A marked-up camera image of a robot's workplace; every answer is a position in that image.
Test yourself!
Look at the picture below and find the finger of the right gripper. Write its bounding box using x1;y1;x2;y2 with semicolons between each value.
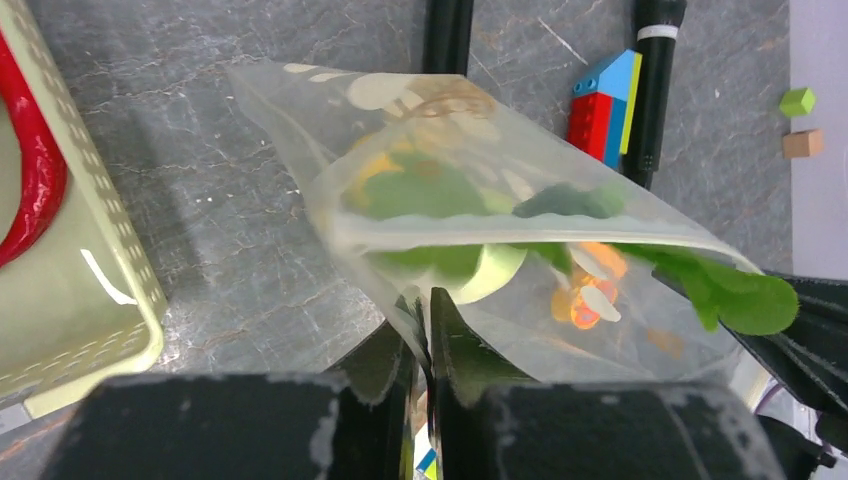
652;268;848;419

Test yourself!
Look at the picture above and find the yellow toy fruit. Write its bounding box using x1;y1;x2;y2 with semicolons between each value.
345;134;417;209

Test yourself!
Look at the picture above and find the clear dotted zip bag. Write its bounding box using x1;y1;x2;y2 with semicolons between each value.
229;63;766;395

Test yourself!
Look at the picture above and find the small green cube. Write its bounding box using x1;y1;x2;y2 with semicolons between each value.
779;87;817;118

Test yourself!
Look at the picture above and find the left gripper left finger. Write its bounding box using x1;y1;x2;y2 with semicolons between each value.
42;323;418;479

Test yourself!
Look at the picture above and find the white toy radish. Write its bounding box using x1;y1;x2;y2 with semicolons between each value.
450;244;527;305

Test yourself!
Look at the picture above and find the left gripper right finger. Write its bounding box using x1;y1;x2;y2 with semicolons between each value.
429;288;784;479

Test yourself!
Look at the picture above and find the small tan wooden cube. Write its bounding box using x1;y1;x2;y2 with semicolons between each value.
782;128;824;159

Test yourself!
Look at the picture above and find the red toy chili pepper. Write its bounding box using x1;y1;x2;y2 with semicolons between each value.
1;37;68;266

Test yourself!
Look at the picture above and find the pale green plastic basket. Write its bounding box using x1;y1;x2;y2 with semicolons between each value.
1;1;167;431

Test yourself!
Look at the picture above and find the orange yellow toy piece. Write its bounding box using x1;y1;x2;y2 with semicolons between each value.
550;242;628;330

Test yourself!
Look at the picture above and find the green leafy toy vegetable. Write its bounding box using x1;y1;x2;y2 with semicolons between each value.
354;152;799;335

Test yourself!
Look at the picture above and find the red blue toy block house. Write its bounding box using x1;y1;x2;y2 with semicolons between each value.
565;49;642;170

